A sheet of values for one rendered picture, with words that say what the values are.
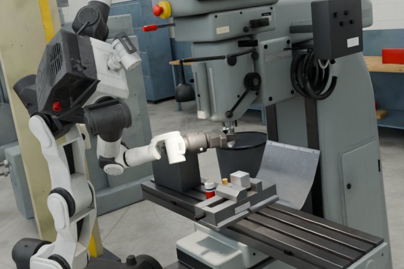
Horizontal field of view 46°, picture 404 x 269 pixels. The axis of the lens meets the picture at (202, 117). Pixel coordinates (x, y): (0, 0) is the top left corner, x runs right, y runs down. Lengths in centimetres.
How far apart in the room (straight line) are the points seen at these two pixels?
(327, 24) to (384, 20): 457
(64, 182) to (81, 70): 57
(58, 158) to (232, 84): 78
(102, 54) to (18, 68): 150
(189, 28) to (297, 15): 48
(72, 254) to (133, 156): 58
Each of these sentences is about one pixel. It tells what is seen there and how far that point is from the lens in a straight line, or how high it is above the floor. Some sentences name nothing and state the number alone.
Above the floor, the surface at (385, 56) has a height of 96.
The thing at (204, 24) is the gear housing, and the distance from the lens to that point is 170.
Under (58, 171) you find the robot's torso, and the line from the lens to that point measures 209.
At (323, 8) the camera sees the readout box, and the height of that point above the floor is 170.
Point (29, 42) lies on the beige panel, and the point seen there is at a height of 166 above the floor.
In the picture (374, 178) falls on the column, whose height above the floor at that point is 87.
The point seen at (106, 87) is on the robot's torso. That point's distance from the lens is 174.
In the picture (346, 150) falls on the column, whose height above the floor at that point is 106.
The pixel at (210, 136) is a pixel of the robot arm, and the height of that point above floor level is 126.
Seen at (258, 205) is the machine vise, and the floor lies 95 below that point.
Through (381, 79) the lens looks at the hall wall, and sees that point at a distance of 642.
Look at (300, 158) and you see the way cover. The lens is 216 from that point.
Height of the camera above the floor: 176
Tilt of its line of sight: 13 degrees down
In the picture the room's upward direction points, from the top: 7 degrees counter-clockwise
